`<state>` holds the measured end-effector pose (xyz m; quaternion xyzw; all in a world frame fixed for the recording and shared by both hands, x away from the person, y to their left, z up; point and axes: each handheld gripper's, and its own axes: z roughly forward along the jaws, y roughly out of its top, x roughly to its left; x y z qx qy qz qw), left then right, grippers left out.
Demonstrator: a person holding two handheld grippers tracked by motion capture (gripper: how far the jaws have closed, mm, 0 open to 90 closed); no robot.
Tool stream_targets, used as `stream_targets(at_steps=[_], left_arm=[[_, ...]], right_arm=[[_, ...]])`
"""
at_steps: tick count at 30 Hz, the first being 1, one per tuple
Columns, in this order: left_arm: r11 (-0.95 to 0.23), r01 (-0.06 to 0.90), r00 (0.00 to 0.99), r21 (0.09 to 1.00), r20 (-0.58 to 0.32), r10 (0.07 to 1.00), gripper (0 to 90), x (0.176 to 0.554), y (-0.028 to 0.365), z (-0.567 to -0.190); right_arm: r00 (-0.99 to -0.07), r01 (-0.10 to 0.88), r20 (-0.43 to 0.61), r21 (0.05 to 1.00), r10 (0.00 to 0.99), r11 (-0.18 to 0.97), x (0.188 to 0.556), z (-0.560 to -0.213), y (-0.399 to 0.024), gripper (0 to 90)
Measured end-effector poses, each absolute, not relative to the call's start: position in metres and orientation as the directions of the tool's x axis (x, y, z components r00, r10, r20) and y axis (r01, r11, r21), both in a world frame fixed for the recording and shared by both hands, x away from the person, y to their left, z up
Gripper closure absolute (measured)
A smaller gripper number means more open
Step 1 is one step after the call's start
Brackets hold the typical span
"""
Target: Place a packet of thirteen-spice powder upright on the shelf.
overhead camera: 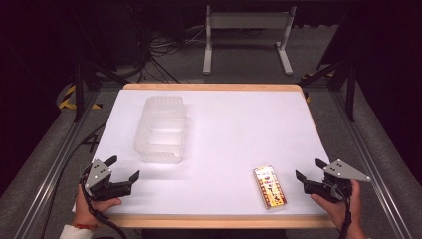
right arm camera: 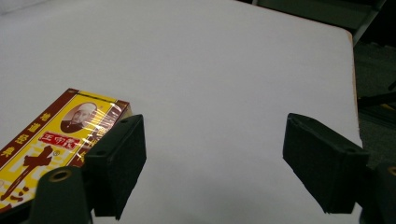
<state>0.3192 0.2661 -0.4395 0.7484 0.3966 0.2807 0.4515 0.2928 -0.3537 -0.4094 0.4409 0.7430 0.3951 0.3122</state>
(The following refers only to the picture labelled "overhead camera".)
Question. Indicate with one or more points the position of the translucent plastic container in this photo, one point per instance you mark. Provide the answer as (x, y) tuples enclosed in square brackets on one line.
[(161, 132)]

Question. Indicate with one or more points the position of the yellow black hazard tape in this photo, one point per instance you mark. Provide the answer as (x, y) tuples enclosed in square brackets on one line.
[(68, 99), (308, 98)]

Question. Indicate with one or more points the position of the black metal stand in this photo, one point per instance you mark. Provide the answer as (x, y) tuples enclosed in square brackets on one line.
[(350, 96), (79, 96)]

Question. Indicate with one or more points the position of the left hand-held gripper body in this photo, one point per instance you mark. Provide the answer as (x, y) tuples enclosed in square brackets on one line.
[(99, 186)]

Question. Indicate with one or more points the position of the yellow patterned snack packet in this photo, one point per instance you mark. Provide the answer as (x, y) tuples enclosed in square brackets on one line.
[(269, 187)]

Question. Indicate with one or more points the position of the white metal table frame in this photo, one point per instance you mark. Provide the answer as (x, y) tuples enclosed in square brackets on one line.
[(249, 20)]

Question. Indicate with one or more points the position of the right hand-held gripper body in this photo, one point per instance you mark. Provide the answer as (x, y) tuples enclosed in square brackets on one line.
[(331, 189)]

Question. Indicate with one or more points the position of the aluminium rail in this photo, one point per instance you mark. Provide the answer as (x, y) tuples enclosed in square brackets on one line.
[(53, 172), (371, 162)]

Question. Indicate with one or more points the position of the person's right hand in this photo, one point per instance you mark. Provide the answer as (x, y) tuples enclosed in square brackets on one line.
[(338, 210)]

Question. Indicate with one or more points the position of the person's left hand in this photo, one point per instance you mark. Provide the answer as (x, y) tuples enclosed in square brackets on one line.
[(88, 209)]

